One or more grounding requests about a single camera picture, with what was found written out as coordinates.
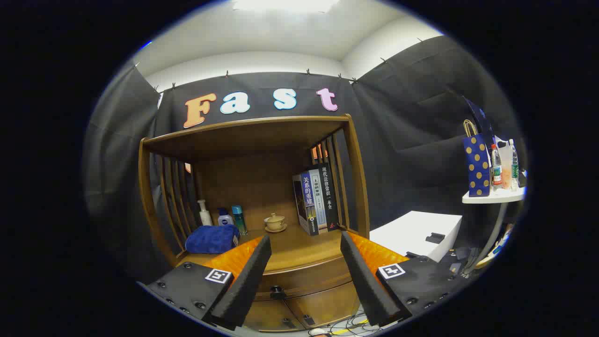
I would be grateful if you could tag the black spine book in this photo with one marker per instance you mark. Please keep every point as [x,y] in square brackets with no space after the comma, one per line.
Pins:
[329,196]

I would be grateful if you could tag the blue spine book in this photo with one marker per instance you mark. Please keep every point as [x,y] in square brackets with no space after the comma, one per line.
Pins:
[306,206]

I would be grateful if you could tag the white lotion bottle blue cap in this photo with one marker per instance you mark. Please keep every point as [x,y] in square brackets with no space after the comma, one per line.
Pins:
[225,220]

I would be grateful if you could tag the white pump bottle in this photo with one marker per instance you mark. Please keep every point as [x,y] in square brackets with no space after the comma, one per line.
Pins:
[205,217]

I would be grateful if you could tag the teal bottle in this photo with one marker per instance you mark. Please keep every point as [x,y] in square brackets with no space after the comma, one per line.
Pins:
[239,220]

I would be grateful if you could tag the white box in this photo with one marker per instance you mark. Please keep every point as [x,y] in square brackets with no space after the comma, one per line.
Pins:
[412,231]

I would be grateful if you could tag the beige lidded teacup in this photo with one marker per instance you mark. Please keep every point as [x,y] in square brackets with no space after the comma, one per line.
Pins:
[275,222]

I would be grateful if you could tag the blue towel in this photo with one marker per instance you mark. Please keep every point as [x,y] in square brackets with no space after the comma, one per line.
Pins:
[210,239]

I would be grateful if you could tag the wooden countertop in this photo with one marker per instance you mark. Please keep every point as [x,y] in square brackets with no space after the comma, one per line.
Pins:
[299,248]

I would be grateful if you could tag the blue polka dot gift bag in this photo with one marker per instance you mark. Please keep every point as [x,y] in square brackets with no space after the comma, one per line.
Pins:
[476,168]

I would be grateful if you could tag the wooden cabinet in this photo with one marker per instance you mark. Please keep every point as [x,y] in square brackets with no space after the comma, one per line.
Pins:
[252,187]

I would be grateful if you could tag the red label water bottle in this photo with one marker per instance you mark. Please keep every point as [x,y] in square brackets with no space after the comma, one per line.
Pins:
[496,171]

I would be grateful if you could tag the green label water bottle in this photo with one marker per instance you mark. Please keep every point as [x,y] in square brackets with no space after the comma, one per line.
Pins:
[514,168]

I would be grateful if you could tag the wooden drawer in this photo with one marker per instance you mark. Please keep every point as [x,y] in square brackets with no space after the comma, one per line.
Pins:
[309,278]

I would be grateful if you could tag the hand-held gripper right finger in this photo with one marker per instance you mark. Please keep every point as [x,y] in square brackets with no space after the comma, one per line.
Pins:
[367,285]

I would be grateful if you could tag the dark blue paper bag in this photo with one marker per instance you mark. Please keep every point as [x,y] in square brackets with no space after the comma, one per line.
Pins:
[482,119]

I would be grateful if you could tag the white side table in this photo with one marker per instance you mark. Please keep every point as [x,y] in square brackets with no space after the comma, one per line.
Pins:
[491,195]

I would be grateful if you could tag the light spine book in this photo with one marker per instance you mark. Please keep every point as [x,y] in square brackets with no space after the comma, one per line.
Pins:
[319,201]

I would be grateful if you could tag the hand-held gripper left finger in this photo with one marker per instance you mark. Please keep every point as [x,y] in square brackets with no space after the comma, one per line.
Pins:
[243,285]

